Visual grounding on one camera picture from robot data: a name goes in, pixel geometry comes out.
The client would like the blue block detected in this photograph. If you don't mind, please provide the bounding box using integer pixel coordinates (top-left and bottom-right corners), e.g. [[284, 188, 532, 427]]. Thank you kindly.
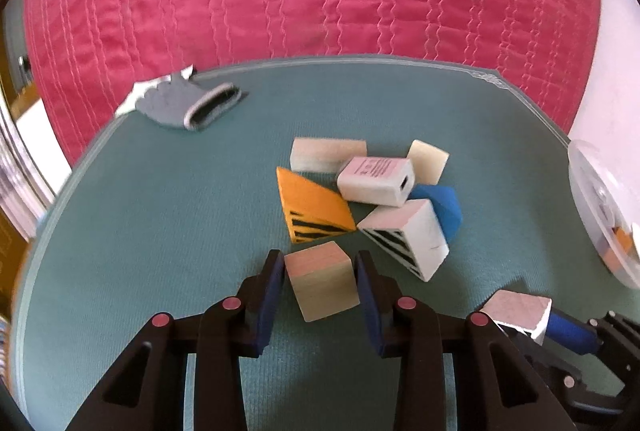
[[413, 184, 464, 244]]

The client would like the pale wooden cube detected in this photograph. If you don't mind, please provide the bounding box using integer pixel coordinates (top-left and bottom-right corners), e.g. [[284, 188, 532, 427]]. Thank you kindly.
[[284, 241, 362, 323]]

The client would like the white power adapter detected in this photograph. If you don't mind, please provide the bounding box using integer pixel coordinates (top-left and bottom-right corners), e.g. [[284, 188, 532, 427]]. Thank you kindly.
[[336, 156, 417, 206]]

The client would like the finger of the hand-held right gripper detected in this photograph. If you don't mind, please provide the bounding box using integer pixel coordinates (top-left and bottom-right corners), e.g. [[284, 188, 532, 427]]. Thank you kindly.
[[505, 330, 640, 427], [545, 308, 640, 382]]

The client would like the clear plastic container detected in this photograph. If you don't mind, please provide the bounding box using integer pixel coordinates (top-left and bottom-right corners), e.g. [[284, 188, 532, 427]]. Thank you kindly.
[[567, 139, 640, 290]]

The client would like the grey glove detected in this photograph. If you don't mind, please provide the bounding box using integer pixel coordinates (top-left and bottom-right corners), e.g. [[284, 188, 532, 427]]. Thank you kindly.
[[134, 73, 249, 132]]

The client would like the white painted block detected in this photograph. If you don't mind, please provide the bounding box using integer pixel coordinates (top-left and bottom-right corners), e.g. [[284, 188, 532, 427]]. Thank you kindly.
[[479, 290, 552, 346]]

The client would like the orange striped wedge block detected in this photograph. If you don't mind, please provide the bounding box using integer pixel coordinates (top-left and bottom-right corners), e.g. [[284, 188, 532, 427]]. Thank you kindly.
[[276, 167, 357, 244]]

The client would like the white striped block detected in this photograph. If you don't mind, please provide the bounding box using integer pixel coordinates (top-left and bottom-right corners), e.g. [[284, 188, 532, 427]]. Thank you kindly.
[[357, 199, 450, 283]]

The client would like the small beige block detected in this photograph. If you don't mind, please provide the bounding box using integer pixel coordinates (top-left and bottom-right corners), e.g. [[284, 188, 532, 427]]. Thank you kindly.
[[406, 139, 449, 186]]

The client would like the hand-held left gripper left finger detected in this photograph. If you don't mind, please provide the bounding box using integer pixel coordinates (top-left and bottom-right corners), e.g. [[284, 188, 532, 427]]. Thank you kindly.
[[65, 249, 287, 431]]

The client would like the long wooden block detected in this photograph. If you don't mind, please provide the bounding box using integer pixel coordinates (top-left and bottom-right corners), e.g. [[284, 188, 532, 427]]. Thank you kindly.
[[290, 137, 368, 174]]

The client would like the white paper sheet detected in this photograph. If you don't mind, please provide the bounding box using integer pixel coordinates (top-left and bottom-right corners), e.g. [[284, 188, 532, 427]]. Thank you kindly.
[[115, 67, 197, 118]]

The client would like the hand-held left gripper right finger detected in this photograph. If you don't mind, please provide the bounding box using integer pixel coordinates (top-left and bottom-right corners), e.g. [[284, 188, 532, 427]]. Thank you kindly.
[[354, 250, 576, 431]]

